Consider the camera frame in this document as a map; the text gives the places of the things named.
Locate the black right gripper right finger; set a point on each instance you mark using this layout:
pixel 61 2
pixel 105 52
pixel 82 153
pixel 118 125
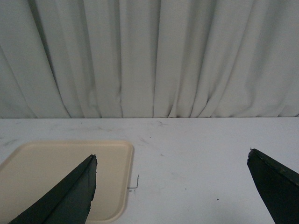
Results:
pixel 277 185

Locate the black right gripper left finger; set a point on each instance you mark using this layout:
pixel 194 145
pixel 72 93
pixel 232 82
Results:
pixel 68 202

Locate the beige square plastic plate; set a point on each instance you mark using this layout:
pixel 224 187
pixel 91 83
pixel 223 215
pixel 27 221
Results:
pixel 36 167

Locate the white pleated curtain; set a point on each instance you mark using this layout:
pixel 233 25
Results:
pixel 149 58

